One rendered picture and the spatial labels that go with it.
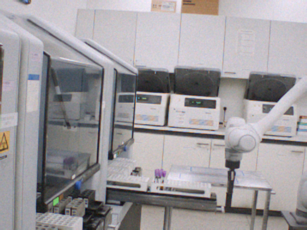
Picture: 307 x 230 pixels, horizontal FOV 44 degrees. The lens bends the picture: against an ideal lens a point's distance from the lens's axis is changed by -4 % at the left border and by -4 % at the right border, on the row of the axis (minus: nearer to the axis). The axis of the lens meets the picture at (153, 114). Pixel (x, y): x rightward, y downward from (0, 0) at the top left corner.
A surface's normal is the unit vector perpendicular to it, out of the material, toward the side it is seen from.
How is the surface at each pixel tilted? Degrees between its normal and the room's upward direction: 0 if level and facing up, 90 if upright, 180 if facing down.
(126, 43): 90
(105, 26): 90
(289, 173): 90
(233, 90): 90
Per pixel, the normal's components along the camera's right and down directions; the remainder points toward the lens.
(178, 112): -0.11, 0.07
